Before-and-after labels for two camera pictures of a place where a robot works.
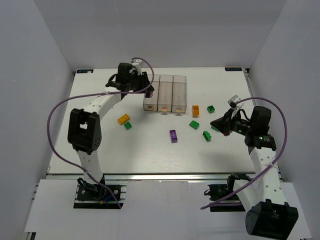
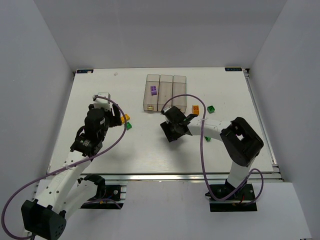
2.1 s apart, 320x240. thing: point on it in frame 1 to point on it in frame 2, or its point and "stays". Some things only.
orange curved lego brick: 195,111 stays
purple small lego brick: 149,94 to 153,90
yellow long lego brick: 123,119 stays
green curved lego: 207,135 stays
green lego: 128,125 stays
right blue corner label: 233,68 stays
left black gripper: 142,81 to 112,117
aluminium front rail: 162,177 stays
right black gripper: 227,125 to 172,125
